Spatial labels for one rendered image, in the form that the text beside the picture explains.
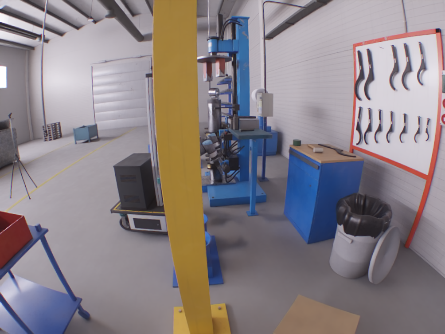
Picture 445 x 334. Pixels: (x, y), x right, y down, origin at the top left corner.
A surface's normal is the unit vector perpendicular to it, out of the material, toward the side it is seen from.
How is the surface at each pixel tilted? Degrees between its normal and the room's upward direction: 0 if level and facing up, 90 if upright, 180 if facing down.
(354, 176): 90
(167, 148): 90
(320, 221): 90
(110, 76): 90
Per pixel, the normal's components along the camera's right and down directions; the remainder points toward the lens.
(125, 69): 0.14, 0.30
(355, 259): -0.48, 0.33
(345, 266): -0.71, 0.27
